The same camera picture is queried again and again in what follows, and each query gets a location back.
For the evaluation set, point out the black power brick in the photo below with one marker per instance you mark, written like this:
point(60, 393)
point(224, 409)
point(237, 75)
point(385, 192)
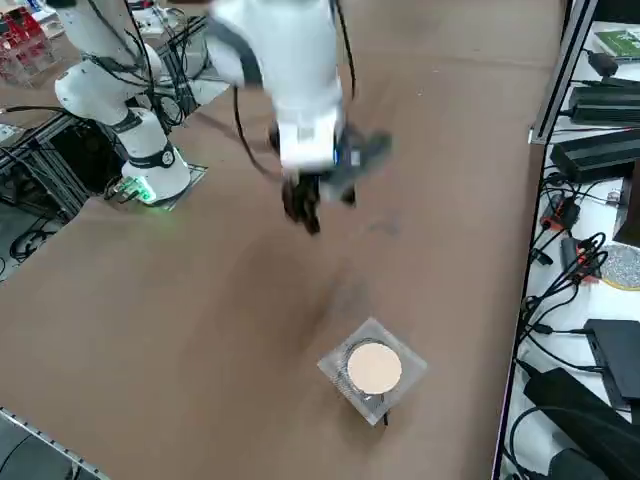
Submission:
point(607, 102)
point(595, 155)

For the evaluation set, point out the aluminium frame profile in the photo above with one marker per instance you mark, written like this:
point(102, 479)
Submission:
point(45, 437)
point(565, 65)

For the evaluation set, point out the round glittery coaster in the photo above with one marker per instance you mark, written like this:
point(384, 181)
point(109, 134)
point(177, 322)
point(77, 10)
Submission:
point(622, 267)

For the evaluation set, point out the dark box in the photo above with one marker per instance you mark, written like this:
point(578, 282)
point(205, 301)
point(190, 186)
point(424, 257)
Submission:
point(631, 210)

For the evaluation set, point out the clear shelf with red packets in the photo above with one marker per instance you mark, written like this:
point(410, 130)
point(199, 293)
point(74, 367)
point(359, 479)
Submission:
point(25, 47)

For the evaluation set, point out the flat black electronics box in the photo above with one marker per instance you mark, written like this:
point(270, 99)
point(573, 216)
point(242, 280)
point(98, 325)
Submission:
point(617, 360)

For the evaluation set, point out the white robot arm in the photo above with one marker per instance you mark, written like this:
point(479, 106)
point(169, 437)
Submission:
point(300, 60)

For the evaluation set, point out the small black plug adapter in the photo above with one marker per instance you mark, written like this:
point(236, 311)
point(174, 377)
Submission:
point(568, 252)

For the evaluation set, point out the green printed box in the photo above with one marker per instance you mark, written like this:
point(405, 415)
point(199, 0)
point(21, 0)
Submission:
point(620, 42)

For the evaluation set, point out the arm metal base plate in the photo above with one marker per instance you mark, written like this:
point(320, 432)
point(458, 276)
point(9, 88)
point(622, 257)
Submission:
point(197, 172)

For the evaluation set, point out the black metal rack frame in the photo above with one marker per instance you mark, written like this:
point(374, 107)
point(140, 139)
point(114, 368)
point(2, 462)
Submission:
point(50, 165)

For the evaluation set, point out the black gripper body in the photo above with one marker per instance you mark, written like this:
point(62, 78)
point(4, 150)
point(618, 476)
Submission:
point(305, 180)

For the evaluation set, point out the small black power adapter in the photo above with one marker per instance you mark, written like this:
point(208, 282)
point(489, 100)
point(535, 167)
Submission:
point(602, 62)

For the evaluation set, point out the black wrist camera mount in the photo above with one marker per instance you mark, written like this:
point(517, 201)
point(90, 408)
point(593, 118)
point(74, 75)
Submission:
point(357, 155)

